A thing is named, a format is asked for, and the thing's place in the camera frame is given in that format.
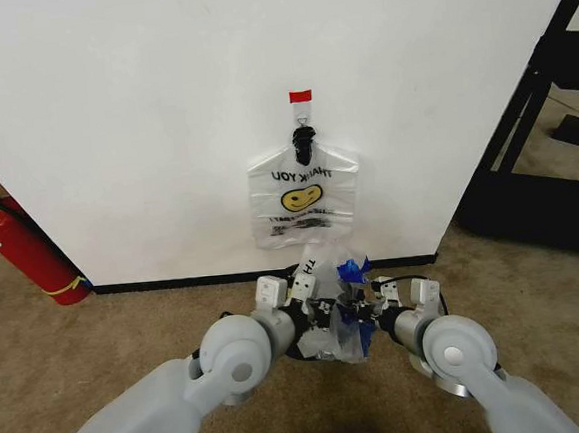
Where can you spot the black power adapter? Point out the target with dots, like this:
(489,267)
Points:
(574,130)

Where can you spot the clear bag with blue print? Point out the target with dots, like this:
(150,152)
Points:
(342,282)

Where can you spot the red fire extinguisher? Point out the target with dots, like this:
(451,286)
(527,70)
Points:
(26,252)

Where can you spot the clear wall hook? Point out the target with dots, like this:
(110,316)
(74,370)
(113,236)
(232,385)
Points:
(302,114)

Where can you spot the red tape strip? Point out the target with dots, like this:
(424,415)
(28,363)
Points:
(300,95)

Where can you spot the white smiley garbage bag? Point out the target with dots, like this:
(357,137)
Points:
(309,210)

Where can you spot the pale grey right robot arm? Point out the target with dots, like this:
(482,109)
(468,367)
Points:
(461,358)

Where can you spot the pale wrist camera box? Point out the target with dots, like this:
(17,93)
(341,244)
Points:
(389,293)
(305,287)

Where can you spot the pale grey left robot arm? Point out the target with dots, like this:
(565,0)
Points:
(149,413)

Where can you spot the black baseboard strip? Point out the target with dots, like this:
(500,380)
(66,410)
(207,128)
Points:
(199,281)

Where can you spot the black metal rack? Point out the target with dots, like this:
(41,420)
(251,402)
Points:
(519,143)

